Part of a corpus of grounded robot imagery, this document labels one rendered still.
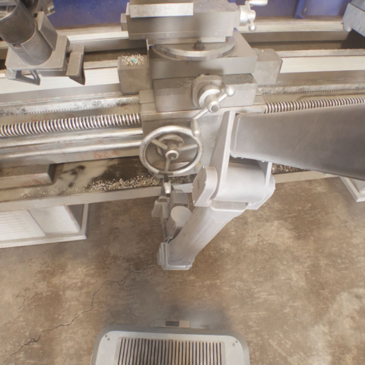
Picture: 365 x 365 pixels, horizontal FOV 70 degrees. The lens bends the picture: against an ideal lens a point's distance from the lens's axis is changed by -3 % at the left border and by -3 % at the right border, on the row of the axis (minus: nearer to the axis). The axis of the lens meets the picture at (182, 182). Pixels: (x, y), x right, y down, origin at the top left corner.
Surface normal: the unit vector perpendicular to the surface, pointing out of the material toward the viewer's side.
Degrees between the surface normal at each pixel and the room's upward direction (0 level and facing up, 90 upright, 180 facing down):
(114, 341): 0
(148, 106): 0
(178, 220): 14
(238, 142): 70
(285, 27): 48
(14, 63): 30
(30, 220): 90
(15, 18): 106
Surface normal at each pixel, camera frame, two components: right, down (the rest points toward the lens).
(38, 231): 0.14, 0.75
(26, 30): 0.87, 0.48
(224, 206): 0.25, -0.51
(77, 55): -0.02, -0.19
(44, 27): 1.00, 0.03
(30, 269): 0.00, -0.65
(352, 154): -0.97, -0.03
